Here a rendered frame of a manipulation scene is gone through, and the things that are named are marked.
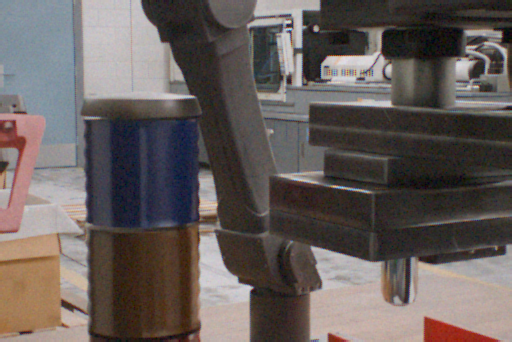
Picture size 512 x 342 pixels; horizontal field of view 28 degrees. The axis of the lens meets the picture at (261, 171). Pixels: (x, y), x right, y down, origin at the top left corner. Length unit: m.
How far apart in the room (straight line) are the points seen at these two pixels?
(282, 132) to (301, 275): 8.78
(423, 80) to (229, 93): 0.38
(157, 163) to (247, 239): 0.66
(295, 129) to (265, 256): 8.58
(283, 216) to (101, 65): 11.42
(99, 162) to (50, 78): 11.46
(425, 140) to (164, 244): 0.24
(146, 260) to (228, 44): 0.61
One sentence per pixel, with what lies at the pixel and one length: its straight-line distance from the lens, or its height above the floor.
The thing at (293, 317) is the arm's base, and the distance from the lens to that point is 1.02.
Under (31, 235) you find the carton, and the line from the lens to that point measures 4.08.
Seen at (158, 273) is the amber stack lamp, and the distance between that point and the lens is 0.32.
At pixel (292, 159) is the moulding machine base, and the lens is 9.61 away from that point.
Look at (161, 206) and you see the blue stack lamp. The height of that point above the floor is 1.16.
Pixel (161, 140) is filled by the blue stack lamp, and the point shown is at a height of 1.18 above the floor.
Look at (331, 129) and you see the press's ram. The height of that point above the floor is 1.17.
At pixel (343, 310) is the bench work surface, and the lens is 1.28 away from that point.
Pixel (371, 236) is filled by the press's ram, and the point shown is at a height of 1.12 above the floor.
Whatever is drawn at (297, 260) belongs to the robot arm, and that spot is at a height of 1.02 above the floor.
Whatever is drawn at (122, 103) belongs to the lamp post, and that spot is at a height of 1.19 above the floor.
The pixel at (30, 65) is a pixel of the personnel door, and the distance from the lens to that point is 11.71.
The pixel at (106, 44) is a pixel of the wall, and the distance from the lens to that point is 12.01.
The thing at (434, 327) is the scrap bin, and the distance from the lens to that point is 1.01.
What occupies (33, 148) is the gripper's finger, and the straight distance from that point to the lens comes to 0.68.
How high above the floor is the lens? 1.21
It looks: 6 degrees down
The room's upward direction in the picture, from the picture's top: straight up
